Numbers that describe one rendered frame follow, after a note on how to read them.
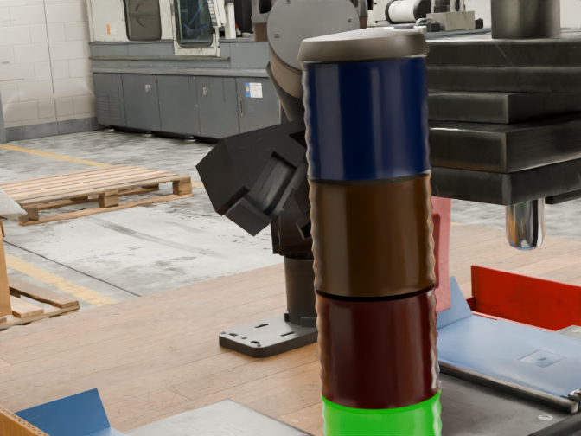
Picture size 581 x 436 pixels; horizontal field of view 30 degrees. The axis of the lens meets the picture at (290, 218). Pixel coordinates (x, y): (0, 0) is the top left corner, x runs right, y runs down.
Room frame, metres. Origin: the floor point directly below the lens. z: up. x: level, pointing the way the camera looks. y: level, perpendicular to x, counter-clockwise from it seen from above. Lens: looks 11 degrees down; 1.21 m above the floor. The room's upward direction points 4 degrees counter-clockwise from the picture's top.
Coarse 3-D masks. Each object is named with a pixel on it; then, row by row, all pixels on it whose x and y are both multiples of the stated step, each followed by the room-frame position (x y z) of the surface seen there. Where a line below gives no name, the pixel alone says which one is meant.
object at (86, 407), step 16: (64, 400) 0.72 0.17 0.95; (80, 400) 0.72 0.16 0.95; (96, 400) 0.73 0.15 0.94; (32, 416) 0.70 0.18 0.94; (48, 416) 0.71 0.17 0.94; (64, 416) 0.71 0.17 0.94; (80, 416) 0.72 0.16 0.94; (96, 416) 0.72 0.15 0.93; (48, 432) 0.70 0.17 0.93; (64, 432) 0.71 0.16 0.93; (80, 432) 0.71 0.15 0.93; (96, 432) 0.72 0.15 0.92; (112, 432) 0.71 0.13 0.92
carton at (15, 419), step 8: (0, 408) 0.65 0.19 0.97; (0, 416) 0.65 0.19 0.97; (8, 416) 0.64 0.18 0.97; (16, 416) 0.63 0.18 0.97; (0, 424) 0.65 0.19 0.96; (8, 424) 0.64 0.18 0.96; (16, 424) 0.63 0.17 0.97; (24, 424) 0.62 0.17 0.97; (0, 432) 0.65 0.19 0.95; (8, 432) 0.64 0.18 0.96; (16, 432) 0.63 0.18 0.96; (24, 432) 0.62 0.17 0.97; (32, 432) 0.61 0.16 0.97; (40, 432) 0.61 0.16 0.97
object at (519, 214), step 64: (512, 0) 0.58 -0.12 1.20; (448, 64) 0.59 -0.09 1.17; (512, 64) 0.55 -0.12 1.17; (576, 64) 0.52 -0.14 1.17; (448, 128) 0.54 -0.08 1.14; (512, 128) 0.53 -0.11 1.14; (576, 128) 0.54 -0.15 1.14; (448, 192) 0.54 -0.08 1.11; (512, 192) 0.51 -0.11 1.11; (576, 192) 0.58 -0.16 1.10
